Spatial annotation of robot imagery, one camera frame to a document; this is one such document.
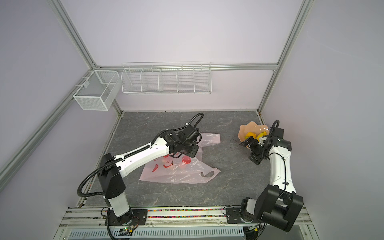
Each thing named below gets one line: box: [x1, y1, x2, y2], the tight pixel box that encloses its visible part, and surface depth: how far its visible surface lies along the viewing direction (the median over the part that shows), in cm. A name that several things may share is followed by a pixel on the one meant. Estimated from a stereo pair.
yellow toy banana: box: [256, 131, 268, 142], surface depth 104 cm
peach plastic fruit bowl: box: [237, 121, 270, 143], surface depth 107 cm
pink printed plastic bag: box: [139, 133, 221, 184], surface depth 84 cm
